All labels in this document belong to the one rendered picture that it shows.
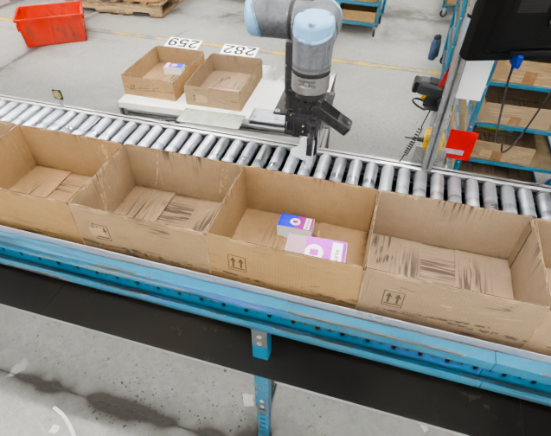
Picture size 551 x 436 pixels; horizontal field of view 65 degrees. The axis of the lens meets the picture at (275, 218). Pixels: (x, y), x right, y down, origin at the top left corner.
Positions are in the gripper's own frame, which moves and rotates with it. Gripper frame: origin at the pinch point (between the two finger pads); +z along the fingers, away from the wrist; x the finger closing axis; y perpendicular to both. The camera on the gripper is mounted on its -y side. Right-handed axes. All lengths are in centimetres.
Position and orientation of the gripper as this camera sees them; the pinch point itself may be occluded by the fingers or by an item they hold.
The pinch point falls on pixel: (312, 158)
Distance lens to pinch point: 119.7
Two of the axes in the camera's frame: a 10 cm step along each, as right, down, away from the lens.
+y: -9.6, -2.0, 2.0
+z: -0.1, 7.3, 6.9
